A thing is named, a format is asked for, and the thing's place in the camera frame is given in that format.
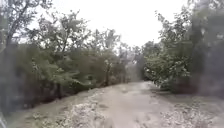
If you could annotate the pale dirt gravel path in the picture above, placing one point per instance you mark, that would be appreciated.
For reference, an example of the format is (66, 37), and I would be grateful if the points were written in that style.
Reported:
(130, 106)

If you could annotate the row of green trees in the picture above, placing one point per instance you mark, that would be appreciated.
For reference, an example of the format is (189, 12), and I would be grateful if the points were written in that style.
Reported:
(63, 63)
(180, 56)

